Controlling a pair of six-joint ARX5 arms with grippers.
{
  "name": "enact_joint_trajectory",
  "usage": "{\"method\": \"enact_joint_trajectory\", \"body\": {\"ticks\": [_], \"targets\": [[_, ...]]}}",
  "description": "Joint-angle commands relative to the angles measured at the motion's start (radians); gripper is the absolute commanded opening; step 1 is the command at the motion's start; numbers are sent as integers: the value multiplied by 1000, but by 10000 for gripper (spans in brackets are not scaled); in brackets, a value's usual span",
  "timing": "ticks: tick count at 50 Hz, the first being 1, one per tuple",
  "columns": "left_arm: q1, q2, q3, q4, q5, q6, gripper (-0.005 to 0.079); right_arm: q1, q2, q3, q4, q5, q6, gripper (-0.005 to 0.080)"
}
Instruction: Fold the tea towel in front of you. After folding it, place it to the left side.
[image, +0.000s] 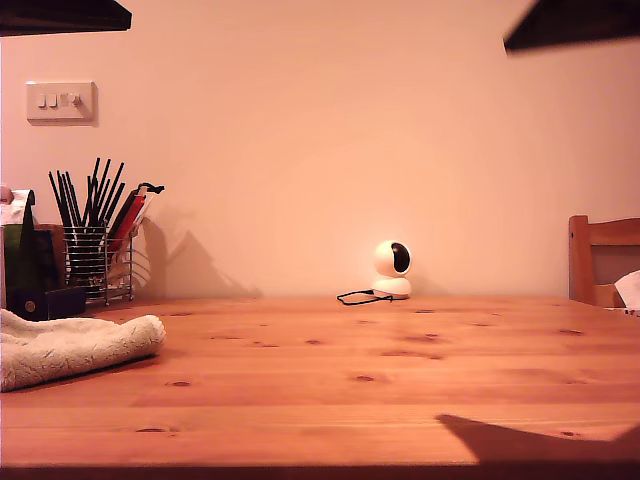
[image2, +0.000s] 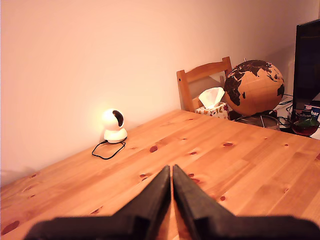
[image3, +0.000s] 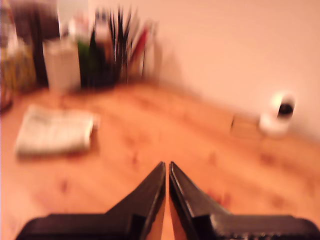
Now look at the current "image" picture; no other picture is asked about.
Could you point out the wooden chair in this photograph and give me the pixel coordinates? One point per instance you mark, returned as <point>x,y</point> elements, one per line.
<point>580,260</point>

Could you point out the dark blue box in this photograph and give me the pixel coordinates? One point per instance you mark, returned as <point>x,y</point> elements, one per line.
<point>60,300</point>

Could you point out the white light switch plate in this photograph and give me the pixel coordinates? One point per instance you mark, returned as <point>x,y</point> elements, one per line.
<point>60,112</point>

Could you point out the dark blue printed packet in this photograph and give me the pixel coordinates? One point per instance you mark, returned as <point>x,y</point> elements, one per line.
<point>47,256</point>

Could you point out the white tissue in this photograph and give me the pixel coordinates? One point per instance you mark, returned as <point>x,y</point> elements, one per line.
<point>631,289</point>

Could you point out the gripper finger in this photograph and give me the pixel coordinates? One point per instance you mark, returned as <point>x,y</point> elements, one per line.
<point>65,15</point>
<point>580,25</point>

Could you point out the cream terry tea towel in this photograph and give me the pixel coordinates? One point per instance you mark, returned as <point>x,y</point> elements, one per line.
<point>75,350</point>

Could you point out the white round security camera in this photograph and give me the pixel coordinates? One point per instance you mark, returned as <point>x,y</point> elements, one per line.
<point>387,262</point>

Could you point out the black chopstick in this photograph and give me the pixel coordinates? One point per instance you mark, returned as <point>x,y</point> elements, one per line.
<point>100,192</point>
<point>110,192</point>
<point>89,200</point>
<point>58,199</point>
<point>90,192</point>
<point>65,198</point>

